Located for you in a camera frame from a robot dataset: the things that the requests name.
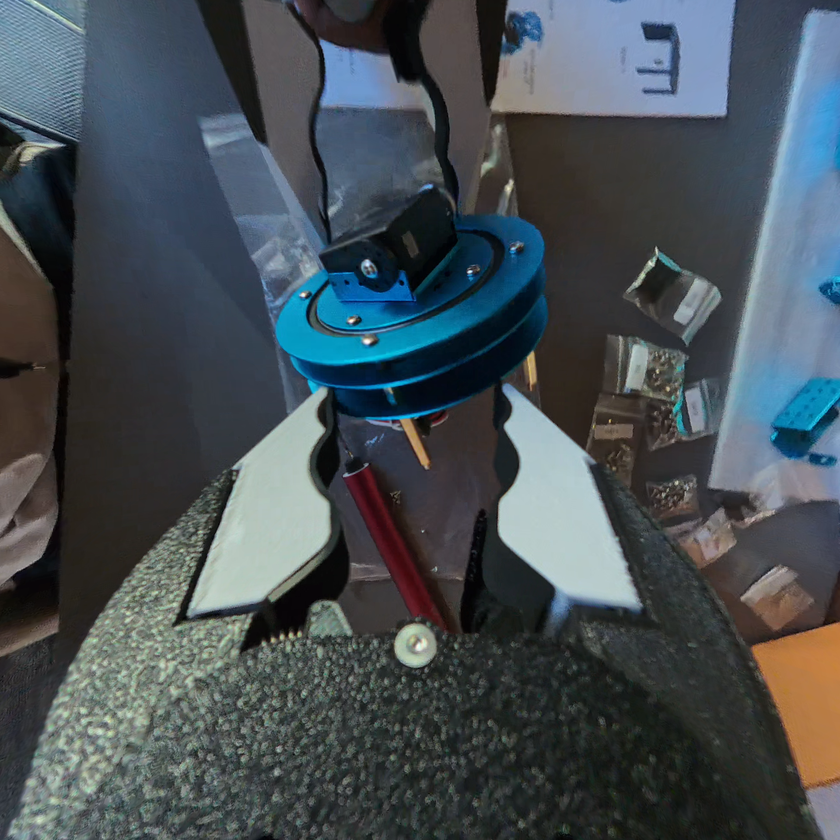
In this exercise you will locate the person's left hand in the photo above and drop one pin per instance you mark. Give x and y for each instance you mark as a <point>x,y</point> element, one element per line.
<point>341,36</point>

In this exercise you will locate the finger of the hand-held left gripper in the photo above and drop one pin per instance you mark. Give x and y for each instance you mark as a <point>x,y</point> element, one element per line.
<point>282,98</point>
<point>459,65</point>

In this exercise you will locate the group of blue metal brackets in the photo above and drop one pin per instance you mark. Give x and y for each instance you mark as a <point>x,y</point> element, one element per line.
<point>804,420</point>

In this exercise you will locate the grey desk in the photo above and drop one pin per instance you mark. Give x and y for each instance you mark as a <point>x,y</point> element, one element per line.
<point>590,197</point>

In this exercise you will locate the pile of small screw bags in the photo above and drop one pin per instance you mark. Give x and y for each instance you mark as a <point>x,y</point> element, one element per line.
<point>646,367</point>

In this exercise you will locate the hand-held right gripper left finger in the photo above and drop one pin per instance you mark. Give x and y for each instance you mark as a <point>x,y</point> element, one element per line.
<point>262,525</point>

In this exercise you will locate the white foam sheet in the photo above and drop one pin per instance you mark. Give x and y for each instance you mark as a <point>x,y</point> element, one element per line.
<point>787,229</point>

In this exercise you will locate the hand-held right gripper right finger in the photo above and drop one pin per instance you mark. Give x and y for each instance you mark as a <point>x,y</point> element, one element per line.
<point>564,512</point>

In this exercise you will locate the white instruction sheet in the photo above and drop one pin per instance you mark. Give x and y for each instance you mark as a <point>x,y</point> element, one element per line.
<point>590,65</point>

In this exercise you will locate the orange and white box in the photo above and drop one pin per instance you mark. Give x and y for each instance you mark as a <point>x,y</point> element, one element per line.
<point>807,695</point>

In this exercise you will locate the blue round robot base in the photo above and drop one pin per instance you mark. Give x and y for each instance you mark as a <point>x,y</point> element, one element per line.
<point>426,341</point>

